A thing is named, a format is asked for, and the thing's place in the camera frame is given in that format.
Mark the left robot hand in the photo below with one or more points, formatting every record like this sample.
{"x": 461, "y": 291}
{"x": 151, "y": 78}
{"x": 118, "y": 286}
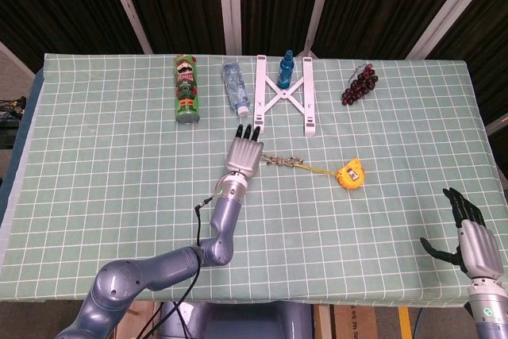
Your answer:
{"x": 244, "y": 156}

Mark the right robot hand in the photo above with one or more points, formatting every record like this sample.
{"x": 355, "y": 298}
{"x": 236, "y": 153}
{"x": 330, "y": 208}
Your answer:
{"x": 478, "y": 251}

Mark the yellow tape measure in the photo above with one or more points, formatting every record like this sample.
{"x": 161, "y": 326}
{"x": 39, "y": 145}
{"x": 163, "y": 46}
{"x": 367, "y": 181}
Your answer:
{"x": 351, "y": 176}

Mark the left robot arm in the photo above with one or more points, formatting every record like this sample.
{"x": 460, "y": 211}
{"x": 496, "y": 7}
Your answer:
{"x": 158, "y": 267}

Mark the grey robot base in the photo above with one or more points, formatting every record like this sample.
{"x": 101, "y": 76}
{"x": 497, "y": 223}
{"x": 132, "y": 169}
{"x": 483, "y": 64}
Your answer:
{"x": 238, "y": 323}

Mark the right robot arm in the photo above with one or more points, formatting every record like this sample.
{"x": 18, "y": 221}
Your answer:
{"x": 490, "y": 315}

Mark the clear plastic water bottle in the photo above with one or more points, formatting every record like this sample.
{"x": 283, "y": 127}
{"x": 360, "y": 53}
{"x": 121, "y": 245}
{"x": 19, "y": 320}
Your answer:
{"x": 236, "y": 85}

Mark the green chips can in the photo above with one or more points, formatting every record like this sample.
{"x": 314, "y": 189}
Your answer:
{"x": 185, "y": 93}

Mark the white folding laptop stand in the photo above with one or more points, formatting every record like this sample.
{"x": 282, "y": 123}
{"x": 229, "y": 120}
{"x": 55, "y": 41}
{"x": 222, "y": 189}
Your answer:
{"x": 309, "y": 97}

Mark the blue spray bottle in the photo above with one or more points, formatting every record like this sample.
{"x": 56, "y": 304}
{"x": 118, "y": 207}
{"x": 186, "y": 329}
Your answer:
{"x": 285, "y": 71}

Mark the yellow bar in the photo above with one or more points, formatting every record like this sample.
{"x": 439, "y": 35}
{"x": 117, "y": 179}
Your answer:
{"x": 405, "y": 323}

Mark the green checked tablecloth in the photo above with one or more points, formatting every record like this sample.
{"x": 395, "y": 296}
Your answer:
{"x": 119, "y": 156}

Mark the dark purple grape bunch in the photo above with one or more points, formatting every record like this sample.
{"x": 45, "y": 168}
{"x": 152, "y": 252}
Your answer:
{"x": 359, "y": 87}

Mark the brown cardboard box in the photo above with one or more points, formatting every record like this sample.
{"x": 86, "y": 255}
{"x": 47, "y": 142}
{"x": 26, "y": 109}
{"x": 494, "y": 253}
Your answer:
{"x": 353, "y": 323}

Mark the blue grey table underlay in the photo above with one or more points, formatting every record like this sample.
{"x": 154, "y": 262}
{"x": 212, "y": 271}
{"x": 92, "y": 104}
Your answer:
{"x": 29, "y": 101}

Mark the white frame post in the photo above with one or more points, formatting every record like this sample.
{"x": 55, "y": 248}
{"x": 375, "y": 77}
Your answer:
{"x": 127, "y": 1}
{"x": 448, "y": 9}
{"x": 230, "y": 5}
{"x": 498, "y": 124}
{"x": 319, "y": 9}

